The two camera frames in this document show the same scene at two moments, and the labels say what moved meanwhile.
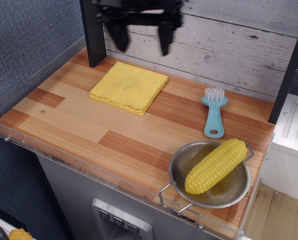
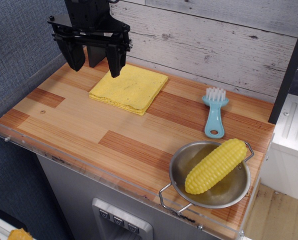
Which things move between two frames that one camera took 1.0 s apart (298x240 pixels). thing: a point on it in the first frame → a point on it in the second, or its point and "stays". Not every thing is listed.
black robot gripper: [116, 15] → [90, 20]
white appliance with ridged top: [286, 170] stays
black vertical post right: [292, 69] stays
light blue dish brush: [214, 98] stays
